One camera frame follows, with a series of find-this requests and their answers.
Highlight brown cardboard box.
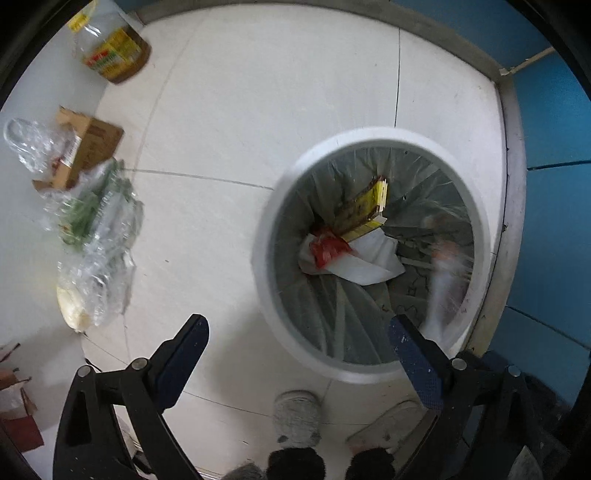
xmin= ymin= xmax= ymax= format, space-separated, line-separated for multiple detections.
xmin=32 ymin=106 xmax=125 ymax=190

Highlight plastic bag of greens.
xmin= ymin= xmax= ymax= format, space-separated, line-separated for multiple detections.
xmin=44 ymin=159 xmax=144 ymax=252

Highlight red and white packet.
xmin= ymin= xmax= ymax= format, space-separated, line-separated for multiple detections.
xmin=298 ymin=226 xmax=404 ymax=284

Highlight blue kitchen cabinet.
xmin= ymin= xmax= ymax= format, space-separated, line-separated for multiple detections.
xmin=392 ymin=0 xmax=591 ymax=416

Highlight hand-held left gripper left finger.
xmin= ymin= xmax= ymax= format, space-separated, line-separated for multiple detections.
xmin=52 ymin=314 xmax=211 ymax=480

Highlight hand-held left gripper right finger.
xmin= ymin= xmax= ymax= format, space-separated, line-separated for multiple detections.
xmin=388 ymin=314 xmax=561 ymax=480

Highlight person's dark fuzzy pants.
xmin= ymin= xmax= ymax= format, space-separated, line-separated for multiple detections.
xmin=226 ymin=447 xmax=395 ymax=480

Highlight round trash bin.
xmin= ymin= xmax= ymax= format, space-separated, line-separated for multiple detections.
xmin=252 ymin=127 xmax=491 ymax=384

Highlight crumpled clear plastic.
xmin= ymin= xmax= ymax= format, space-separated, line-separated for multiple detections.
xmin=4 ymin=117 xmax=77 ymax=174

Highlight plastic bag of white vegetable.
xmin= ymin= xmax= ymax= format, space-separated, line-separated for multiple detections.
xmin=56 ymin=249 xmax=137 ymax=333

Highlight clear bin liner bag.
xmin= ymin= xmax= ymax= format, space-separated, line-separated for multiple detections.
xmin=272 ymin=145 xmax=476 ymax=365

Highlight glass jar yellow label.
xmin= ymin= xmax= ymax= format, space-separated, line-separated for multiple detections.
xmin=68 ymin=0 xmax=153 ymax=85

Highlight open torn cardboard box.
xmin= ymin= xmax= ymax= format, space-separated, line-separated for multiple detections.
xmin=0 ymin=342 xmax=44 ymax=453

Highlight yellow cardboard box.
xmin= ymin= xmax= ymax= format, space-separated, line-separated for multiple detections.
xmin=330 ymin=178 xmax=389 ymax=243

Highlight grey fuzzy slipper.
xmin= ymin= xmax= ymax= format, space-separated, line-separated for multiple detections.
xmin=345 ymin=401 xmax=428 ymax=455
xmin=272 ymin=390 xmax=323 ymax=448

